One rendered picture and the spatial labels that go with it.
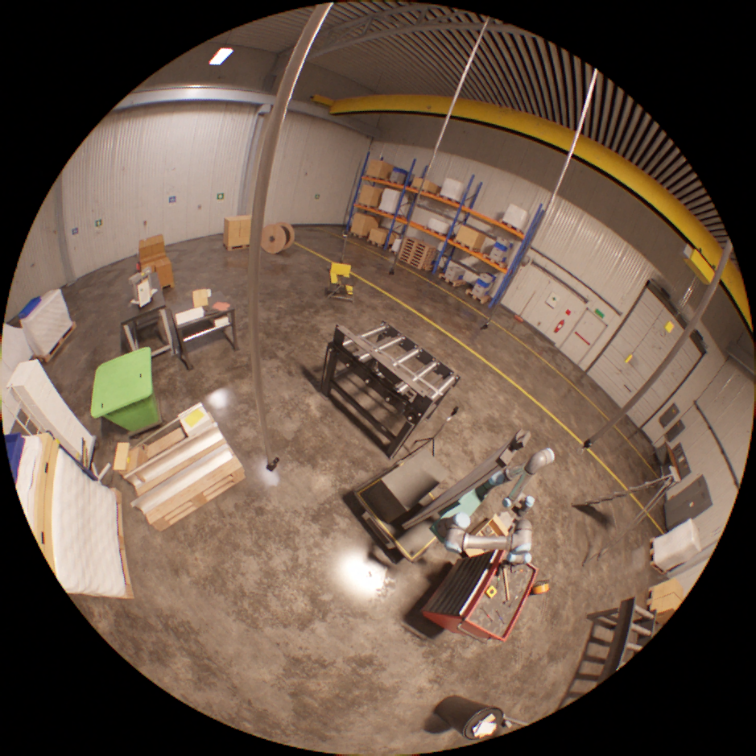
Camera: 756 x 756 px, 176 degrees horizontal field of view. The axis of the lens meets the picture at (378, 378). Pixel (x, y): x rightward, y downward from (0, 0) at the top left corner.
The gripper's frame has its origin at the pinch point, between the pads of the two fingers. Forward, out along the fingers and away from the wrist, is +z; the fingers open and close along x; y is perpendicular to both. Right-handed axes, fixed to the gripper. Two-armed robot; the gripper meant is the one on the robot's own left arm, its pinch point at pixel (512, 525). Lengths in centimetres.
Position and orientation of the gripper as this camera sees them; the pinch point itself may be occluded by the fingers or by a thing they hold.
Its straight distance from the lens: 221.0
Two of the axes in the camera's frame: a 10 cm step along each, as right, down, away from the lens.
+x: 7.8, -1.0, 6.2
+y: 6.1, 3.5, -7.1
